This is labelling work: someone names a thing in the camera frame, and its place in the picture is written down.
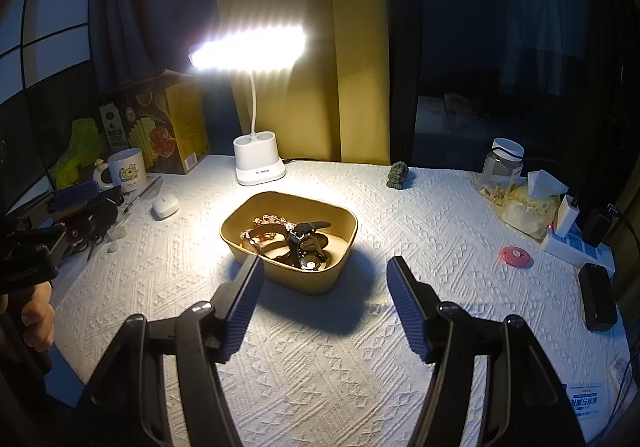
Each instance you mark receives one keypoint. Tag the blue curtain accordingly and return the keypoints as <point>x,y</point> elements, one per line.
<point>150,2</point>

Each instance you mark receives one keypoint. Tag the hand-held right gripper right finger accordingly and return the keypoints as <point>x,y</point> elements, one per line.
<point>407,307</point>

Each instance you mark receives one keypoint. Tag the dark wristwatch with round face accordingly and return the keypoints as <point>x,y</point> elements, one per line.
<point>310,263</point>

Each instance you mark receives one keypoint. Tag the white earbuds case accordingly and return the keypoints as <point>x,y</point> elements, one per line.
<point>165,208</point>

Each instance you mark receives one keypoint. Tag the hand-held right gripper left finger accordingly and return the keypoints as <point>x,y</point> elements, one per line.
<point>245,302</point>

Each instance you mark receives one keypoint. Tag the yellow curtain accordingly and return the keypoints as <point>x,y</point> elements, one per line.
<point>320,77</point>

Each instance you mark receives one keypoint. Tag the clear jar with white lid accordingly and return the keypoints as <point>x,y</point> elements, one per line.
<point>500,172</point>

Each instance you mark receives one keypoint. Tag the black wristwatch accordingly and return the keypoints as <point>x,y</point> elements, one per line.
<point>305,228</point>

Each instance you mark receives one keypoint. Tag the white and blue packet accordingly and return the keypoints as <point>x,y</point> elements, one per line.
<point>587,402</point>

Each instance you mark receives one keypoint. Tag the pink round case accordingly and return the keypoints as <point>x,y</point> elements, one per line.
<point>516,257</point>

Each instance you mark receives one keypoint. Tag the small stone figurine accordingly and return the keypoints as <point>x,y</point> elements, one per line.
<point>399,175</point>

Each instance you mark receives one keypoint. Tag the dark window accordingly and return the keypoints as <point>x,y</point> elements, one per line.
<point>500,52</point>

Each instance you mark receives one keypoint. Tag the rose gold wristwatch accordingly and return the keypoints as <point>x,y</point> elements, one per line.
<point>252,242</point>

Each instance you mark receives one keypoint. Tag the ballpoint pen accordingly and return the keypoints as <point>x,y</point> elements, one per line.
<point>140,198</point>

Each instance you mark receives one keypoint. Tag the white desk lamp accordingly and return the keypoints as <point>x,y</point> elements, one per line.
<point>260,162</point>

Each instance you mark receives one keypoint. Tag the white charger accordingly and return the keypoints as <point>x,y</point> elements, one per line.
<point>567,217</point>

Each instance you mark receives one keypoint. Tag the person's left hand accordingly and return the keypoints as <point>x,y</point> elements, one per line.
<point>35,317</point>

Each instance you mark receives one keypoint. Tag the cracker box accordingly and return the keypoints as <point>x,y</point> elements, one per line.
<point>170,127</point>

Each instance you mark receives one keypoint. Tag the white textured tablecloth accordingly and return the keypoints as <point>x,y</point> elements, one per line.
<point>325,367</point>

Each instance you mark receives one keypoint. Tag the black plug adapter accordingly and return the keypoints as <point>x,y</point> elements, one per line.
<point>597,227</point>

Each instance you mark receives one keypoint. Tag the tissue pack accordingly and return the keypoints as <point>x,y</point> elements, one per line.
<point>532,207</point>

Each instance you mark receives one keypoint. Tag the white cartoon mug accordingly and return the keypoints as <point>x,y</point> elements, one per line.
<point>127,169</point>

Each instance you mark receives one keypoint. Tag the black rectangular box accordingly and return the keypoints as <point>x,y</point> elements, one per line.
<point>597,297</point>

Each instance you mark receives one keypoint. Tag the white power strip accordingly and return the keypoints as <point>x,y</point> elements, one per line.
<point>580,247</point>

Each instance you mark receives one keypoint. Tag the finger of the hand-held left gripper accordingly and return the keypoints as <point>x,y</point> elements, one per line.
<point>102,207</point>
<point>75,193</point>

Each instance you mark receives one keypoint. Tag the green plastic bag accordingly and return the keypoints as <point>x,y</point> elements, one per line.
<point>80,152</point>

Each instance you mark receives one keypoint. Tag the yellow storage container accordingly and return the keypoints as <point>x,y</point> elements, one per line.
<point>310,282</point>

